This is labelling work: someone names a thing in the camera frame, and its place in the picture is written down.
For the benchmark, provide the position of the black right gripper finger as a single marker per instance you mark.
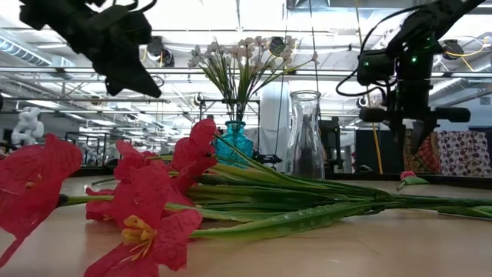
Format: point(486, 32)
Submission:
point(399, 132)
point(421, 132)

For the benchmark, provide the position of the black metal stand frame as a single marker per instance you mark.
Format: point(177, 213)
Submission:
point(230, 101)

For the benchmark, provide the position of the black partition panel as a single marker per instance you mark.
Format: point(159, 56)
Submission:
point(369, 150)

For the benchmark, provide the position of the clear glass vase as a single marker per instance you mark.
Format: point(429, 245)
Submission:
point(305, 134)

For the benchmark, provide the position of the white purple patterned cloth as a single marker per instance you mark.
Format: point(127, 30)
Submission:
point(465, 154)

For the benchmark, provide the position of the red artificial flower bouquet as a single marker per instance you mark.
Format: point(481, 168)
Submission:
point(142, 192)

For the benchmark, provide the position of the red artificial tulip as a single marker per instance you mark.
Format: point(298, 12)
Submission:
point(407, 175)

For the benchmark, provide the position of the black equipment rack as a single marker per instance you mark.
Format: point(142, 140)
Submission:
point(330, 138)

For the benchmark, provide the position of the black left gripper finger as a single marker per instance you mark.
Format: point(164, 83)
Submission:
point(113, 87)
point(134, 81)

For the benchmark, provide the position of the red orange patterned cloth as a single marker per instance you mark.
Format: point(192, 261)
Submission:
point(426, 157)

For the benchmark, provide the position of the white robot figure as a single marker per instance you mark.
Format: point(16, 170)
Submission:
point(27, 127)

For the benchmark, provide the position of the teal glass vase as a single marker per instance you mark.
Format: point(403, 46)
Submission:
point(236, 146)

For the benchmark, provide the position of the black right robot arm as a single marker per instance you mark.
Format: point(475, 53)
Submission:
point(434, 19)

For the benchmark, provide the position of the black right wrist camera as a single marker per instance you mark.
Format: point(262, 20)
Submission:
point(374, 67)

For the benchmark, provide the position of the white artificial flower bouquet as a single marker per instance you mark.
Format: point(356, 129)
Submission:
point(240, 104)

